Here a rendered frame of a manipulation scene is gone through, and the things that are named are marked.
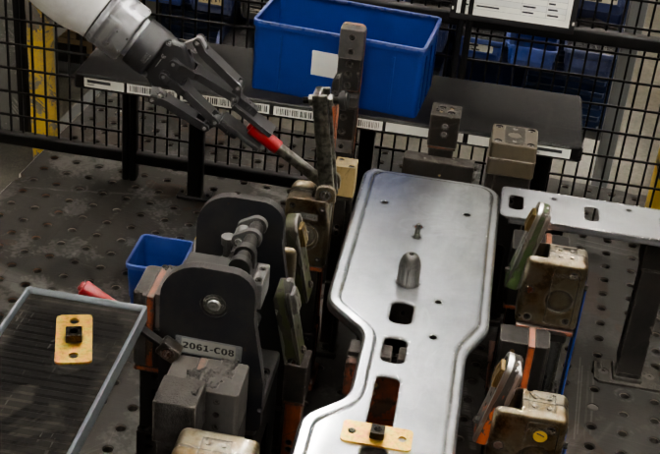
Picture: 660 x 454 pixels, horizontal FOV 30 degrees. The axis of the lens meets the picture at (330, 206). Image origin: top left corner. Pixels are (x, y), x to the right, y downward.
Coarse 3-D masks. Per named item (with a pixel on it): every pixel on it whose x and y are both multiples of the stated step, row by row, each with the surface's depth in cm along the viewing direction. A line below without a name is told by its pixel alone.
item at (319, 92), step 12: (312, 96) 174; (324, 96) 174; (348, 96) 176; (312, 108) 175; (324, 108) 175; (324, 120) 176; (324, 132) 177; (324, 144) 178; (324, 156) 179; (324, 168) 180; (336, 168) 183; (324, 180) 181; (336, 180) 184; (336, 192) 185
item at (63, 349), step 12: (60, 324) 131; (72, 324) 132; (84, 324) 132; (60, 336) 130; (72, 336) 128; (84, 336) 130; (60, 348) 128; (72, 348) 128; (84, 348) 128; (60, 360) 126; (72, 360) 126; (84, 360) 126
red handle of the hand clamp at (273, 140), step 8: (248, 128) 180; (256, 136) 180; (264, 136) 180; (272, 136) 180; (264, 144) 180; (272, 144) 180; (280, 144) 180; (280, 152) 181; (288, 152) 181; (288, 160) 181; (296, 160) 181; (296, 168) 182; (304, 168) 181; (312, 168) 182; (312, 176) 182
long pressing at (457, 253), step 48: (384, 192) 196; (432, 192) 197; (480, 192) 199; (384, 240) 183; (432, 240) 184; (480, 240) 186; (336, 288) 170; (384, 288) 172; (432, 288) 173; (480, 288) 174; (384, 336) 162; (480, 336) 165; (432, 384) 154; (336, 432) 145; (432, 432) 146
